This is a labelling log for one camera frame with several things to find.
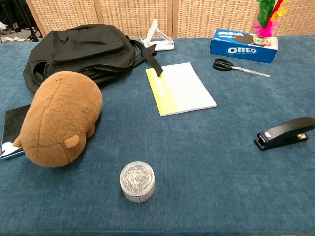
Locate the black stapler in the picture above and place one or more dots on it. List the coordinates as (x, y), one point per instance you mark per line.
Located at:
(280, 134)

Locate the yellow and white notebook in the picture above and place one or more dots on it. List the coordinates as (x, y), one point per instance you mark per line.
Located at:
(187, 88)

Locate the blue table cloth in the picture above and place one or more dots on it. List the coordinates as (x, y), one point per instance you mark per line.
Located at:
(197, 159)

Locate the clear paper clip jar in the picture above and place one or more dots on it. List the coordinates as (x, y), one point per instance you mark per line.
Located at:
(137, 182)

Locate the white folding phone stand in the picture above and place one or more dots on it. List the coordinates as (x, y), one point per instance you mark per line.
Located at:
(157, 39)

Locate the brown plush toy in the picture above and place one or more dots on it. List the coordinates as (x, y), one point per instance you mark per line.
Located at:
(59, 118)

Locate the black backpack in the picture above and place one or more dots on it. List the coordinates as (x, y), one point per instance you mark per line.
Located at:
(83, 51)

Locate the woven rattan folding screen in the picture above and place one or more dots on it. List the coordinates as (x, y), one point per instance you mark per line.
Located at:
(137, 14)

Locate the blue Oreo cookie box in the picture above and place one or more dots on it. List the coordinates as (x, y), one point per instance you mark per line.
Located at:
(242, 49)

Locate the black tablet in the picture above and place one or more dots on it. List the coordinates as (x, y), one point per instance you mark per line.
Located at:
(12, 127)

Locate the colourful feather shuttlecock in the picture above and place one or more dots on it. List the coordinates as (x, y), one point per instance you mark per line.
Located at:
(267, 17)

